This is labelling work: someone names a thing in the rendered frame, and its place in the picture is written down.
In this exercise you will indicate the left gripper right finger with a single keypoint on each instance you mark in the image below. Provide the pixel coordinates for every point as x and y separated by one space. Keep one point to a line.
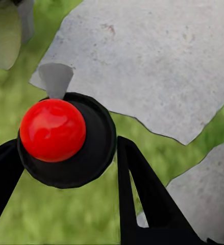
167 224

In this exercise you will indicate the insectifuge atomizer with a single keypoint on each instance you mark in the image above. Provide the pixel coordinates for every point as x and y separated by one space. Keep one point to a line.
69 139

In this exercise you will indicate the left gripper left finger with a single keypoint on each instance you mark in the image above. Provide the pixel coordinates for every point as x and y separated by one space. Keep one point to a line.
11 168

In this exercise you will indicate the pot plant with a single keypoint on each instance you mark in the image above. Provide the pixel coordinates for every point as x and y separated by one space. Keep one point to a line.
16 29

